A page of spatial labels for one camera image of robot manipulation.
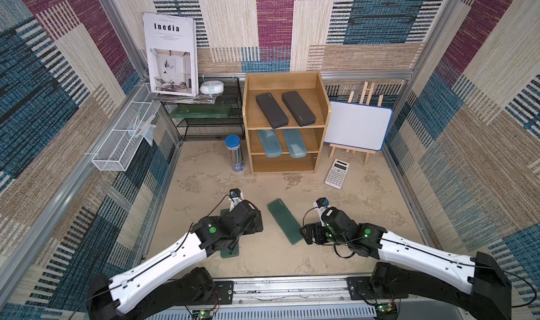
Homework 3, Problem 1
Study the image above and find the green tray on rack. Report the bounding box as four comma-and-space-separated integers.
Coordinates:
170, 104, 231, 120

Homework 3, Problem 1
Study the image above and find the blue lid cylindrical canister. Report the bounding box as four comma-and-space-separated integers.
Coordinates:
225, 134, 244, 172

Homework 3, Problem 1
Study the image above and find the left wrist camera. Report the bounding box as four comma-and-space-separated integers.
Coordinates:
229, 189, 243, 211

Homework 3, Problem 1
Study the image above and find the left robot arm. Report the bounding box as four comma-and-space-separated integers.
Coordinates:
84, 200, 263, 319

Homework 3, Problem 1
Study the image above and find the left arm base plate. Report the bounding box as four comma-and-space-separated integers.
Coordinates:
207, 281, 234, 307

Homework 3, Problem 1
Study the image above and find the black wire rack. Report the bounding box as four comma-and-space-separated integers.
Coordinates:
158, 77, 246, 142

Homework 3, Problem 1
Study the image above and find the white calculator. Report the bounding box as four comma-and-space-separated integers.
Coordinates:
325, 159, 350, 189

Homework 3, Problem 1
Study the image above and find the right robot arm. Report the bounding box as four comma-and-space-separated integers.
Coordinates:
299, 206, 512, 319

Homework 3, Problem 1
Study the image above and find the dark green pencil case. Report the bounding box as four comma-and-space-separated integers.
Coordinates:
220, 209, 239, 259
268, 199, 303, 245

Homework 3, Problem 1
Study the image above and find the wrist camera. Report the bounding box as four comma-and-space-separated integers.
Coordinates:
229, 189, 243, 211
313, 197, 329, 227

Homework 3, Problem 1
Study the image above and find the white wire basket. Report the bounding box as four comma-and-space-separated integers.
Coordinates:
91, 102, 160, 172

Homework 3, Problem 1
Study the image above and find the whiteboard on wooden easel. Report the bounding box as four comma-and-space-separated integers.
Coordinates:
324, 82, 393, 165

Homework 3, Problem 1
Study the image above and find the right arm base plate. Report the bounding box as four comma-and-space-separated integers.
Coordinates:
346, 276, 409, 301

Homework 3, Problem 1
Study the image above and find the Inedia white magazine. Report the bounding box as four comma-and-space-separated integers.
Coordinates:
143, 13, 199, 97

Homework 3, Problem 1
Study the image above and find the wooden three-tier shelf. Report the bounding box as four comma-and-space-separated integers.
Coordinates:
242, 71, 331, 174

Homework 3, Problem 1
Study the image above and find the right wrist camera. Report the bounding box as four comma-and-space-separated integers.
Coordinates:
313, 197, 329, 227

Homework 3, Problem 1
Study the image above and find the white round device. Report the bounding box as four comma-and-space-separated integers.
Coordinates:
200, 80, 224, 95

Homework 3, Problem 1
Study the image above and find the black pencil case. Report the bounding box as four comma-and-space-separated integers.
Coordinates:
255, 92, 289, 129
282, 91, 316, 127

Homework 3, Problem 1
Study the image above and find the light blue pencil case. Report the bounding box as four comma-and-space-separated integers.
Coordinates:
283, 129, 307, 158
257, 130, 283, 158

